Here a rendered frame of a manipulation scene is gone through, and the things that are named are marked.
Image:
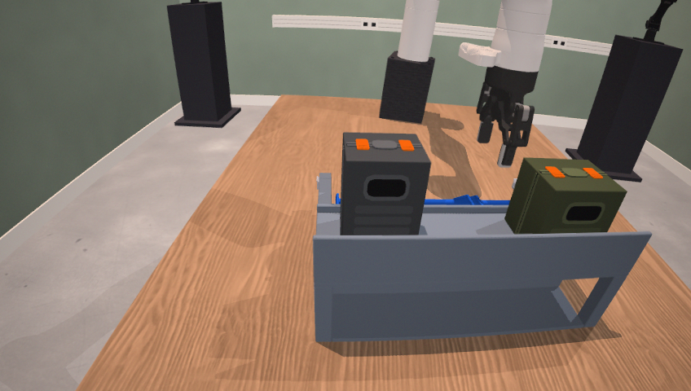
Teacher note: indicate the olive green case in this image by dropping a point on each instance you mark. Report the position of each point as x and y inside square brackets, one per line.
[554, 196]

